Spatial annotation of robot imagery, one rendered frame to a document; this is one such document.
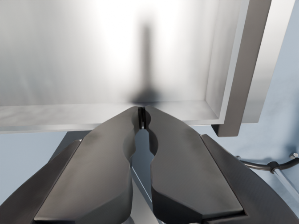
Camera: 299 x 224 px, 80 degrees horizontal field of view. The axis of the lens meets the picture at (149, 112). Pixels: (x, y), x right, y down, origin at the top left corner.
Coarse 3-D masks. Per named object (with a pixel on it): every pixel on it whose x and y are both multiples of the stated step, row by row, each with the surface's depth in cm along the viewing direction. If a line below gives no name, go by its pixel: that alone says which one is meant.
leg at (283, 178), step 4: (276, 168) 125; (276, 172) 123; (280, 172) 121; (280, 176) 120; (284, 176) 118; (280, 180) 119; (284, 180) 116; (288, 180) 115; (284, 184) 116; (288, 184) 113; (292, 184) 113; (288, 188) 113; (292, 188) 111; (296, 188) 110; (292, 192) 110; (296, 192) 108; (296, 196) 107; (296, 200) 107
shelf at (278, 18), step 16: (272, 0) 12; (288, 0) 12; (272, 16) 13; (288, 16) 13; (272, 32) 13; (272, 48) 14; (256, 64) 15; (272, 64) 15; (256, 80) 15; (256, 96) 16; (256, 112) 17
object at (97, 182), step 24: (120, 120) 10; (96, 144) 8; (120, 144) 8; (72, 168) 7; (96, 168) 7; (120, 168) 7; (72, 192) 6; (96, 192) 6; (120, 192) 6; (48, 216) 5; (72, 216) 5; (96, 216) 6; (120, 216) 6
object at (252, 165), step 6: (294, 156) 137; (246, 162) 131; (270, 162) 129; (276, 162) 128; (288, 162) 130; (294, 162) 130; (258, 168) 128; (264, 168) 127; (270, 168) 126; (282, 168) 127
